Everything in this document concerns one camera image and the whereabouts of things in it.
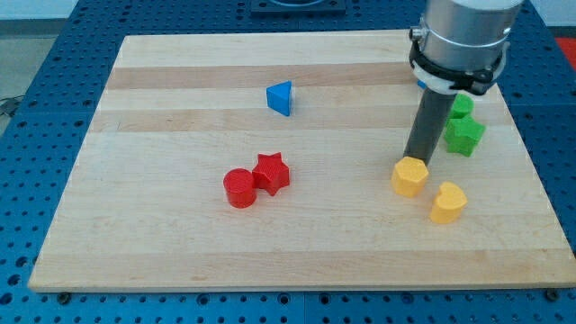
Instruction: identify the red cylinder block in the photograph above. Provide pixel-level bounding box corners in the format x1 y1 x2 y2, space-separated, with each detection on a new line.
223 168 257 209

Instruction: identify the yellow hexagon block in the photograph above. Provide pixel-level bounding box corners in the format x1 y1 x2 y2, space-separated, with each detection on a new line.
391 157 429 198

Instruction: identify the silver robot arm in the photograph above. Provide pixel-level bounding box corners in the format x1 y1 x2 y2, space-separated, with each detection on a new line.
409 0 523 95

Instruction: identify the wooden board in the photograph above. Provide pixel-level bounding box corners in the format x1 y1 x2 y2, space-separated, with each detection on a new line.
29 30 575 293

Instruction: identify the red star block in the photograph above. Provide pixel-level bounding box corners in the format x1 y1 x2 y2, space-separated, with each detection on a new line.
252 152 290 196

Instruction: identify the green star block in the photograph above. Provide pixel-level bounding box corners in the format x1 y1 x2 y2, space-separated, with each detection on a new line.
444 115 486 157

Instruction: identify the blue triangle block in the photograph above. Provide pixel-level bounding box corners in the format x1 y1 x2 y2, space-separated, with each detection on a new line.
265 81 292 117

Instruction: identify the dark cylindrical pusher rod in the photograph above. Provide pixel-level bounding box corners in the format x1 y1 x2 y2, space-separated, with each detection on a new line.
403 88 456 166

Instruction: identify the green cylinder block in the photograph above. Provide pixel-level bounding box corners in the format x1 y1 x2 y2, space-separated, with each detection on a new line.
448 94 474 119

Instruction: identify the yellow heart block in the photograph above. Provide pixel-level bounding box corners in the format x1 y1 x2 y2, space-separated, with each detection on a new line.
429 182 468 224

